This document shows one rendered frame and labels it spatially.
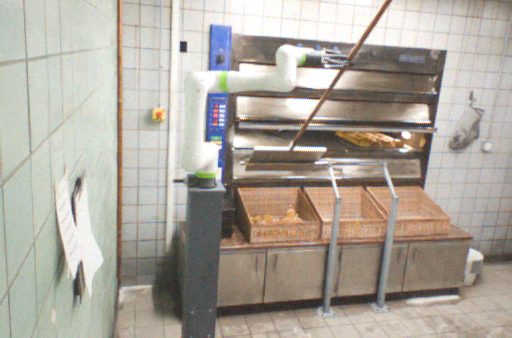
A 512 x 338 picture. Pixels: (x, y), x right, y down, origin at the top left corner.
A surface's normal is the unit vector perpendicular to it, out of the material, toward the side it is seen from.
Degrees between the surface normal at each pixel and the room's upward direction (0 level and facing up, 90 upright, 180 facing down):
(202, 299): 90
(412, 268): 90
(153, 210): 90
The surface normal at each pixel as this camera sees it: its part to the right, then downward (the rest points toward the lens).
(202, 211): 0.26, 0.23
